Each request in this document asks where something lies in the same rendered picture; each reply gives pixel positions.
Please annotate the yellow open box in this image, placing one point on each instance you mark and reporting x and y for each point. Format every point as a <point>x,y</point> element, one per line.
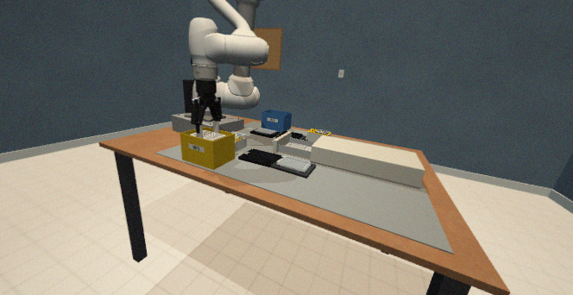
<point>210,154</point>

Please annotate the dark blue open bin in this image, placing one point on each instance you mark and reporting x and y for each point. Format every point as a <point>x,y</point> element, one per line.
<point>276,120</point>

